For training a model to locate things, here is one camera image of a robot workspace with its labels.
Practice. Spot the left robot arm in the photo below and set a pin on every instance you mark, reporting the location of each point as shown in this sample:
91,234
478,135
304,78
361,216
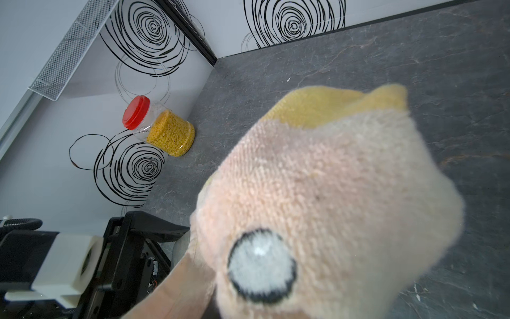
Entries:
22,254

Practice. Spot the white mesh shelf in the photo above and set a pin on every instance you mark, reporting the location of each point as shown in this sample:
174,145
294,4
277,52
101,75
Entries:
68,55

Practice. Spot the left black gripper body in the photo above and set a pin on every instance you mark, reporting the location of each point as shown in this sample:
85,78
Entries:
132,264

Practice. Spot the red lid yellow jar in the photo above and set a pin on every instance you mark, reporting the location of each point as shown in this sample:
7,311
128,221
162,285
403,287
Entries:
155,124

